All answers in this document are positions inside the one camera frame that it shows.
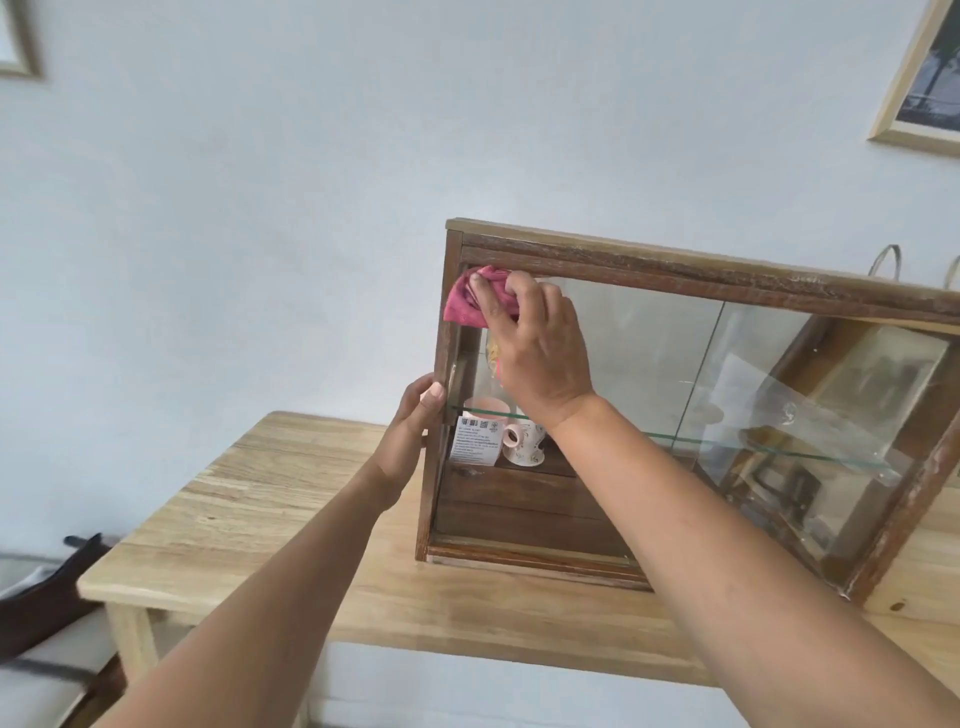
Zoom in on light wooden table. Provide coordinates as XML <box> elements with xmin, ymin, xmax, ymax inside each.
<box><xmin>77</xmin><ymin>410</ymin><xmax>960</xmax><ymax>728</ymax></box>

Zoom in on dark brown chair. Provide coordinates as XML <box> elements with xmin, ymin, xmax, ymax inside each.
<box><xmin>0</xmin><ymin>531</ymin><xmax>127</xmax><ymax>728</ymax></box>

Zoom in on person's left hand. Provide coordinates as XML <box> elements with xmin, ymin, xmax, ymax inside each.
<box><xmin>366</xmin><ymin>372</ymin><xmax>450</xmax><ymax>513</ymax></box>

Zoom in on framed light picture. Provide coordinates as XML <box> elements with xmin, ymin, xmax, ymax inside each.
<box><xmin>0</xmin><ymin>0</ymin><xmax>45</xmax><ymax>81</ymax></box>

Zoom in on framed dark picture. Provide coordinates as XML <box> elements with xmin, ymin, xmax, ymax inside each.
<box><xmin>867</xmin><ymin>0</ymin><xmax>960</xmax><ymax>159</ymax></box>

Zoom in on person's right forearm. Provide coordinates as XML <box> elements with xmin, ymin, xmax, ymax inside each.
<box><xmin>545</xmin><ymin>391</ymin><xmax>960</xmax><ymax>728</ymax></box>

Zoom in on glass shelf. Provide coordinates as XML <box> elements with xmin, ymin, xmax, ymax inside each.
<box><xmin>447</xmin><ymin>405</ymin><xmax>910</xmax><ymax>479</ymax></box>

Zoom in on floral white mug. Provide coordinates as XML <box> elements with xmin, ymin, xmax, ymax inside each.
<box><xmin>501</xmin><ymin>420</ymin><xmax>548</xmax><ymax>468</ymax></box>

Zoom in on pink cleaning cloth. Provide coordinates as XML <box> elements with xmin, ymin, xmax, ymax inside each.
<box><xmin>442</xmin><ymin>264</ymin><xmax>522</xmax><ymax>330</ymax></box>

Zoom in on white seat cushion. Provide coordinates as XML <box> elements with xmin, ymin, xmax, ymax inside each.
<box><xmin>0</xmin><ymin>556</ymin><xmax>115</xmax><ymax>728</ymax></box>

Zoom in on person's right hand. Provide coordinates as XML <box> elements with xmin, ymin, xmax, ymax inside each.
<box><xmin>470</xmin><ymin>270</ymin><xmax>599</xmax><ymax>435</ymax></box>

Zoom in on white label card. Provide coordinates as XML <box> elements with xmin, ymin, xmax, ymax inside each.
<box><xmin>448</xmin><ymin>417</ymin><xmax>505</xmax><ymax>468</ymax></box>

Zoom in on person's left forearm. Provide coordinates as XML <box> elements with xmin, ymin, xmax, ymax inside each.
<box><xmin>93</xmin><ymin>456</ymin><xmax>408</xmax><ymax>728</ymax></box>

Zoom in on wooden glass display cabinet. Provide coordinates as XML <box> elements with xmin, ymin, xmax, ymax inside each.
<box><xmin>414</xmin><ymin>217</ymin><xmax>960</xmax><ymax>608</ymax></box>

